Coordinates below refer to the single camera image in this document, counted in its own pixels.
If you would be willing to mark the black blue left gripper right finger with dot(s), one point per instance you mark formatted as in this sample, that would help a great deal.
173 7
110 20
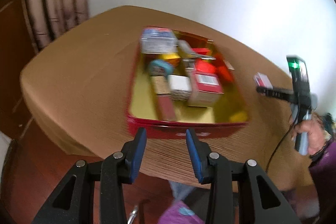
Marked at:
259 199

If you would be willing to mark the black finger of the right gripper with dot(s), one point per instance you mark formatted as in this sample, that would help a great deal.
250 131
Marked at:
278 93

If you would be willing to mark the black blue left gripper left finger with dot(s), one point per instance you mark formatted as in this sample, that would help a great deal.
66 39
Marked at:
72 200

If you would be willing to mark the clear case pink contents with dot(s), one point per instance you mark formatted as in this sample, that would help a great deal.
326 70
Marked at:
262 81

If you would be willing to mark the red box with barcode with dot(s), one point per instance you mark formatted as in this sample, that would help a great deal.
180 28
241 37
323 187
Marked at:
206 89

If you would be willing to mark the white pink small box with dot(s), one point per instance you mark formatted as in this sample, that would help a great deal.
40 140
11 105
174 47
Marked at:
180 87

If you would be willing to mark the light blue tape measure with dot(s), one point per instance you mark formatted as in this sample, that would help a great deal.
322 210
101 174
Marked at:
159 67

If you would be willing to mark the red handled nail clipper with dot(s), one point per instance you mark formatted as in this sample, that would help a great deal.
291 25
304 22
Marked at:
190 55

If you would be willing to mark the yellow cube block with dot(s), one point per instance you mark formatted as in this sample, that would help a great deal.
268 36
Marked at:
171 58

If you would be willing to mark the clear case red blue card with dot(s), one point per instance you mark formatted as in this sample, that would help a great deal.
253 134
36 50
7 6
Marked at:
158 40

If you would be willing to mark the person's right hand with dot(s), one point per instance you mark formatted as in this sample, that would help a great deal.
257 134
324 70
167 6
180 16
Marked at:
317 136

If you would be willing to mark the person's blue jeans leg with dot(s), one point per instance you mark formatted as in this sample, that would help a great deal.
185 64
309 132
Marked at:
180 191

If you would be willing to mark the purple garment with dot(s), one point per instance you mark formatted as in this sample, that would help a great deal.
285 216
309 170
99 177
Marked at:
180 213

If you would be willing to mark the red tin box gold interior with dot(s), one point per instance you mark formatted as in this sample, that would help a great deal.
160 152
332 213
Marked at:
229 114

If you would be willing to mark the brown wooden door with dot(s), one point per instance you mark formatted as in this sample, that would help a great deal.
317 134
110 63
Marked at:
16 52

